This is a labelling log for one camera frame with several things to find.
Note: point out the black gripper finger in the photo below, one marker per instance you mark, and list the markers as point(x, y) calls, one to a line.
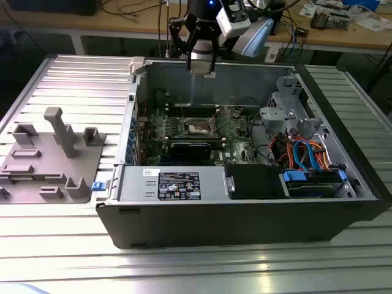
point(174, 32)
point(213, 65)

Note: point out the silver CPU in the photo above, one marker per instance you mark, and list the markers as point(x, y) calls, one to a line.
point(200, 67)

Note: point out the metal locking lever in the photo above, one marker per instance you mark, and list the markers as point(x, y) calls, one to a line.
point(182, 111)

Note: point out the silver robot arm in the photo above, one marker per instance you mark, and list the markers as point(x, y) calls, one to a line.
point(255, 38)

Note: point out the CPU socket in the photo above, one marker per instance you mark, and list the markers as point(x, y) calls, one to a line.
point(196, 127)

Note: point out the wooden workbench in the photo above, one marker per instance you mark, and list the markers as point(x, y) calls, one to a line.
point(137, 26)

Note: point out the coin cell battery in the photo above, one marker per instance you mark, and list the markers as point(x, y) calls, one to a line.
point(235, 114)

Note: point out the white labelled box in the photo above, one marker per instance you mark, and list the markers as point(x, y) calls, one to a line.
point(272, 55)

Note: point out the black tower box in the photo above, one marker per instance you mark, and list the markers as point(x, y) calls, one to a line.
point(278, 23)

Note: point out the grey metal drive cage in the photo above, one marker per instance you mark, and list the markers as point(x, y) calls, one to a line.
point(277, 118)

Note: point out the green motherboard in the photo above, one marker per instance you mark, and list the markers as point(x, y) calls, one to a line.
point(235, 147)

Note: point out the black graphics card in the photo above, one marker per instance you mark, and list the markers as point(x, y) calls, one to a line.
point(190, 150)

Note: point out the small black adapter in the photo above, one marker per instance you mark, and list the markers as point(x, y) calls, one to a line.
point(302, 32)

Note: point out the small electronic device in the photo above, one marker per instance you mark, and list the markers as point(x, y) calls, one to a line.
point(320, 21)

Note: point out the black drive box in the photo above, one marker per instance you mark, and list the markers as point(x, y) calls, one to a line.
point(254, 182)

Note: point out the green circuit device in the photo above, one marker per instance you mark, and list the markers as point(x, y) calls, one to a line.
point(340, 23)

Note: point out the hard disk in blue carrier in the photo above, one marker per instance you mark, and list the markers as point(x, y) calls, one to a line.
point(295, 177)

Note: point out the grey power supply unit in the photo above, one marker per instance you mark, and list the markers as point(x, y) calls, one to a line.
point(137, 183)

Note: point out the black PC case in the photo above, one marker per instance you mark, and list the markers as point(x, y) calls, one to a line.
point(214, 223)

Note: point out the white paper sheet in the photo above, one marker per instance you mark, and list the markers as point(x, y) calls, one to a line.
point(372, 24)

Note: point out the blue case latch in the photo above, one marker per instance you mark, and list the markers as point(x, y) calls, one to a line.
point(98, 186)

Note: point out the grey parts rack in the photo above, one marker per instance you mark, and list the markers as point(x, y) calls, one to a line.
point(46, 165)

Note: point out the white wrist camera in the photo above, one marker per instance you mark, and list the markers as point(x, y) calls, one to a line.
point(229, 26)

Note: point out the beige corner bracket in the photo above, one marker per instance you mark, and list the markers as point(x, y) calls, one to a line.
point(136, 65)

